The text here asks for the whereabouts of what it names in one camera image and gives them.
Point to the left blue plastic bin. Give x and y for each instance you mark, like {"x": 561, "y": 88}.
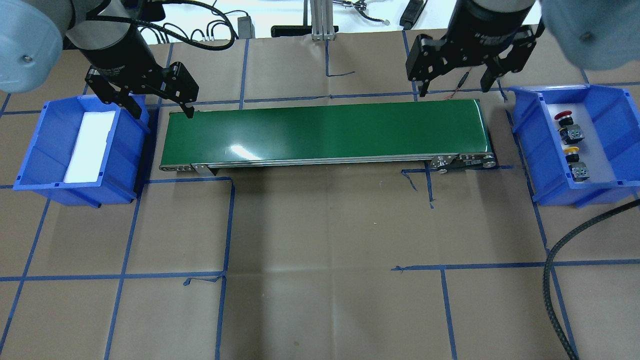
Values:
{"x": 49, "y": 152}

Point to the yellow push button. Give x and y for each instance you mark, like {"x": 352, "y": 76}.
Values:
{"x": 578, "y": 169}

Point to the white foam pad left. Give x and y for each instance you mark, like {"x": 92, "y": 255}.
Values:
{"x": 90, "y": 146}

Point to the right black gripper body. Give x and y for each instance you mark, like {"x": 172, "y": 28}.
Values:
{"x": 479, "y": 31}

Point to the right blue plastic bin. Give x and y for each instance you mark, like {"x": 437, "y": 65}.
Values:
{"x": 616, "y": 119}

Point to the aluminium frame post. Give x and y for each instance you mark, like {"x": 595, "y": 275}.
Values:
{"x": 322, "y": 20}

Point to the blue plastic bin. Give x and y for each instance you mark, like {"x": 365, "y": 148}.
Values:
{"x": 616, "y": 119}
{"x": 49, "y": 152}

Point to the green conveyor belt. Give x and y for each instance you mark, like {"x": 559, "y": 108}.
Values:
{"x": 449, "y": 134}

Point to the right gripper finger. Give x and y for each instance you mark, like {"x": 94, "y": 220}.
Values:
{"x": 428, "y": 59}
{"x": 521, "y": 48}

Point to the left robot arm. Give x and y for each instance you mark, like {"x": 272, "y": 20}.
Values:
{"x": 32, "y": 35}

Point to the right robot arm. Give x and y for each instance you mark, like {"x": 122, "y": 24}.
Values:
{"x": 594, "y": 35}

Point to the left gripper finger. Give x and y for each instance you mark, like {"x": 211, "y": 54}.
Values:
{"x": 102, "y": 88}
{"x": 179, "y": 86}

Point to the white foam pad right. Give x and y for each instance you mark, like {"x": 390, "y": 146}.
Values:
{"x": 591, "y": 150}

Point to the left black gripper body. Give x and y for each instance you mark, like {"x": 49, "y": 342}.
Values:
{"x": 122, "y": 54}

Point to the white foam pad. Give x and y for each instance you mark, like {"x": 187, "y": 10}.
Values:
{"x": 591, "y": 150}
{"x": 90, "y": 146}

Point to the black power adapter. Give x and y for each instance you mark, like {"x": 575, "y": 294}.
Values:
{"x": 245, "y": 27}

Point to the red push button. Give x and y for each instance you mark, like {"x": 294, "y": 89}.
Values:
{"x": 570, "y": 133}

